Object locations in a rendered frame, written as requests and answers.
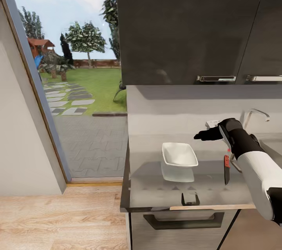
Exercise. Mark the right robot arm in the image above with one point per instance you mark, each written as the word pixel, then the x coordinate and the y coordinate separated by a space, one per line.
pixel 262 175

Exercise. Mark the fixed window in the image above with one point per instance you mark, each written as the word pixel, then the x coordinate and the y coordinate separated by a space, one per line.
pixel 70 50

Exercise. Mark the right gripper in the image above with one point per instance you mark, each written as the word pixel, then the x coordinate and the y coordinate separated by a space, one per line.
pixel 206 135

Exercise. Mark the cabinet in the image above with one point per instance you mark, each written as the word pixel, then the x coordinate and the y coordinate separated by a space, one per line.
pixel 200 42

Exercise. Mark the drop in sink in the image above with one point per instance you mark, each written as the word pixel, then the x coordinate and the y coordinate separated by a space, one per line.
pixel 272 146

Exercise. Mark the dishwasher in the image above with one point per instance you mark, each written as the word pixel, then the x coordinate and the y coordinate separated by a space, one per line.
pixel 180 230

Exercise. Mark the bowl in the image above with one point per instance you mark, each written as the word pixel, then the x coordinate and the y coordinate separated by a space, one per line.
pixel 179 155

